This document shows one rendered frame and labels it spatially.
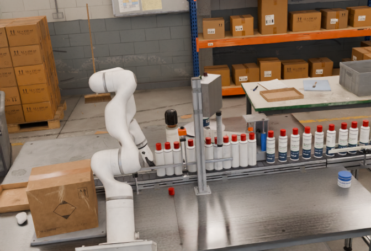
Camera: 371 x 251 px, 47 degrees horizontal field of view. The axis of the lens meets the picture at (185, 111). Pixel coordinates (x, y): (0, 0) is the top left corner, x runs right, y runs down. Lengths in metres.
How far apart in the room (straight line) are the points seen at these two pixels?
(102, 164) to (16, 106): 4.02
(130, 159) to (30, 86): 3.96
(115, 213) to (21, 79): 4.05
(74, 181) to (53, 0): 5.09
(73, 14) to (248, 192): 5.05
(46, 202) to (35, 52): 3.65
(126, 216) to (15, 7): 5.59
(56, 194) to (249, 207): 0.98
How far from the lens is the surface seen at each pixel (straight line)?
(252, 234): 2.12
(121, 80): 2.01
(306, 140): 2.63
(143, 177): 2.54
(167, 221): 2.23
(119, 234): 1.86
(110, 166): 1.92
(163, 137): 3.02
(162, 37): 6.83
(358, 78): 3.99
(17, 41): 5.64
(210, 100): 2.21
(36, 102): 5.81
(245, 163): 2.56
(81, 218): 2.21
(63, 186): 2.12
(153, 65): 6.93
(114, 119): 1.96
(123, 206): 1.88
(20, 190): 2.78
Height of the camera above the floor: 2.12
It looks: 21 degrees down
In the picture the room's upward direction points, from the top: 4 degrees counter-clockwise
